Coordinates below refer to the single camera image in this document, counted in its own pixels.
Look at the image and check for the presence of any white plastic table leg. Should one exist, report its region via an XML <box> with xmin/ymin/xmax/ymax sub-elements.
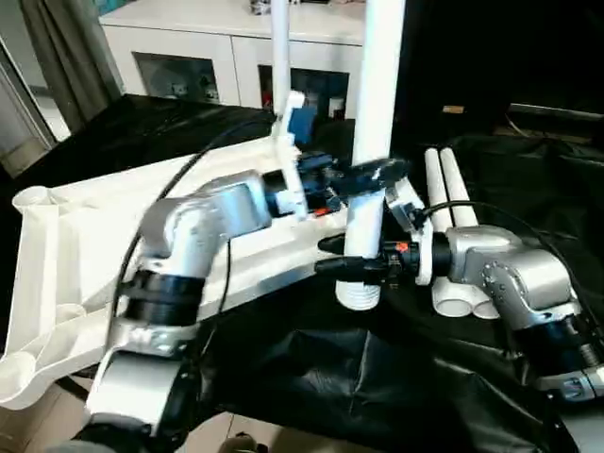
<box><xmin>439</xmin><ymin>148</ymin><xmax>503</xmax><ymax>321</ymax></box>
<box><xmin>336</xmin><ymin>0</ymin><xmax>408</xmax><ymax>311</ymax></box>
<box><xmin>270</xmin><ymin>0</ymin><xmax>294</xmax><ymax>143</ymax></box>
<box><xmin>424</xmin><ymin>148</ymin><xmax>473</xmax><ymax>317</ymax></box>

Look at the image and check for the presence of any white plastic table top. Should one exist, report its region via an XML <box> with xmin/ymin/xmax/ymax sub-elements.
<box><xmin>0</xmin><ymin>137</ymin><xmax>352</xmax><ymax>412</ymax></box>

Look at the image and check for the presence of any black mat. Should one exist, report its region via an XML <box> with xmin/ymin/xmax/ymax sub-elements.
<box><xmin>0</xmin><ymin>92</ymin><xmax>604</xmax><ymax>453</ymax></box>

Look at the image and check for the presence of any white cabinet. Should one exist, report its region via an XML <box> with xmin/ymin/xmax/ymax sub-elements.
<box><xmin>99</xmin><ymin>0</ymin><xmax>367</xmax><ymax>109</ymax></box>

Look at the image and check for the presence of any grey curtain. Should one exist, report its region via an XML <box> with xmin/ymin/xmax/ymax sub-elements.
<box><xmin>17</xmin><ymin>0</ymin><xmax>124</xmax><ymax>131</ymax></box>

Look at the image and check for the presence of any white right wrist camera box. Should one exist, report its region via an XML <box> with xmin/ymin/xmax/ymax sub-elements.
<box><xmin>385</xmin><ymin>177</ymin><xmax>437</xmax><ymax>286</ymax></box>

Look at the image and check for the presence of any silver metal rail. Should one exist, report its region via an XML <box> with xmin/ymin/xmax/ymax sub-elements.
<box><xmin>508</xmin><ymin>102</ymin><xmax>604</xmax><ymax>124</ymax></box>

